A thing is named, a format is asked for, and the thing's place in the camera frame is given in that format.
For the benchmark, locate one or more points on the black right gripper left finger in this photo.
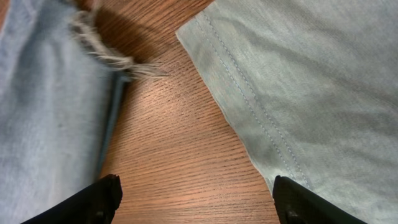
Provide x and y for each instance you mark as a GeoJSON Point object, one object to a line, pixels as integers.
{"type": "Point", "coordinates": [95, 204]}

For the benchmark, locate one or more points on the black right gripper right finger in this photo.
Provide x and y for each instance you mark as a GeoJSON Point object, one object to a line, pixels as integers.
{"type": "Point", "coordinates": [295, 204]}

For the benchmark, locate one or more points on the light blue denim jeans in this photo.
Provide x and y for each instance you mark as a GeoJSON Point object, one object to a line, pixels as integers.
{"type": "Point", "coordinates": [61, 88]}

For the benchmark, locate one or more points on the light blue t-shirt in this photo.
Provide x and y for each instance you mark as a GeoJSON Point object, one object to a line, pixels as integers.
{"type": "Point", "coordinates": [310, 87]}

